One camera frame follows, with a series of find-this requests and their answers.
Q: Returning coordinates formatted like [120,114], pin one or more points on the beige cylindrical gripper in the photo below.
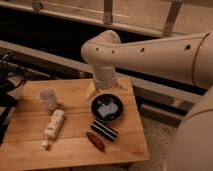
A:
[104,78]

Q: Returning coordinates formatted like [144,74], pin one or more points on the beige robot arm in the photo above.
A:
[186,59]

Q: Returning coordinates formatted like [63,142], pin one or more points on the black round bowl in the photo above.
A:
[105,99]

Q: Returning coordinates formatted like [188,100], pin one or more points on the pale blue sponge piece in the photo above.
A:
[107,110]

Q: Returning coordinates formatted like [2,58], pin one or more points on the black white striped block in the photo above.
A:
[104,130]

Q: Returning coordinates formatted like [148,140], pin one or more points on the dark red oblong object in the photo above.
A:
[96,141]

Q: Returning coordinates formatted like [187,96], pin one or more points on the white plastic cup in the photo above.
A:
[49,97]

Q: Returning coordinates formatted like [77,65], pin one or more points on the wooden board table top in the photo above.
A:
[22,145]

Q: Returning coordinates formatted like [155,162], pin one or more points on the metal frame rail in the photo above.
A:
[142,88]

